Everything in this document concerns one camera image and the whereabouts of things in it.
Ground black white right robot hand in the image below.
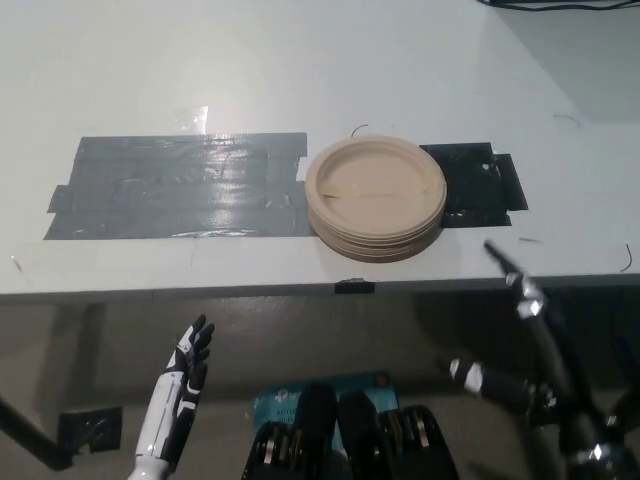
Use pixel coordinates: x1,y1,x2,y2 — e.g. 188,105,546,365
438,239,640,480

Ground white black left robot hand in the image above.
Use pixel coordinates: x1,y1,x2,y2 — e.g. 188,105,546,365
133,313,216,474

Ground beige paper plate stack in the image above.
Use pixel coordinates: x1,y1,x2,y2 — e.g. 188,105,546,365
303,133,447,264

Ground black floor tape patch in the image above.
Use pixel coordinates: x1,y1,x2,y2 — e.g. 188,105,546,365
56,405,124,454

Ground grey table leg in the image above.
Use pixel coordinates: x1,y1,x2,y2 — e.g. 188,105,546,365
35,302,107,417

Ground teal cardboard box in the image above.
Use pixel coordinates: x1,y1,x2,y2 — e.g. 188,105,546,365
251,368,401,454

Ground black stand leg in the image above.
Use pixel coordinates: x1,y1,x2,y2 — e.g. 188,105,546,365
0,395,76,472

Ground small black tape strip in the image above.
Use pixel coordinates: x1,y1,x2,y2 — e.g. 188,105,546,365
333,277,376,295

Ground clear tape piece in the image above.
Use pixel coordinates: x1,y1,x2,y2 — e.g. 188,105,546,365
172,103,211,134

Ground grey duct tape patch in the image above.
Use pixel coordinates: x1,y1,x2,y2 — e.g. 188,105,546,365
42,131,308,242

